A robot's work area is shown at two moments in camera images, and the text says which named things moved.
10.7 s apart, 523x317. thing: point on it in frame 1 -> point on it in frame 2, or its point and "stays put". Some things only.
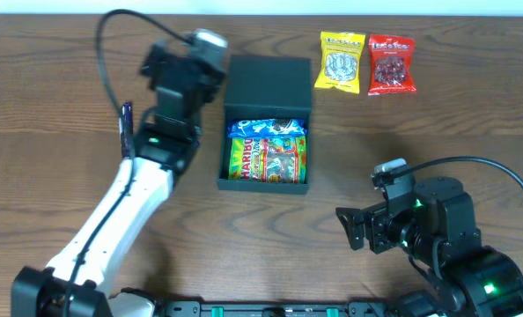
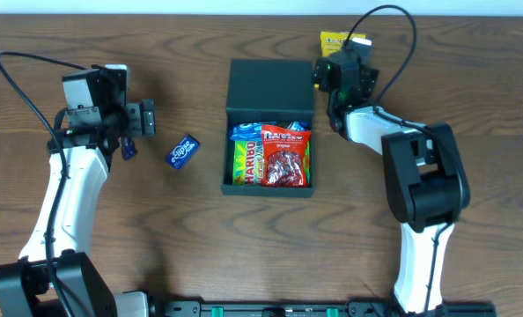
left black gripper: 182,75 -> 147,117
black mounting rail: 274,308 stays put
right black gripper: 371,227 -> 347,56
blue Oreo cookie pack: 266,128 stays put
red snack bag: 392,64 -> 284,156
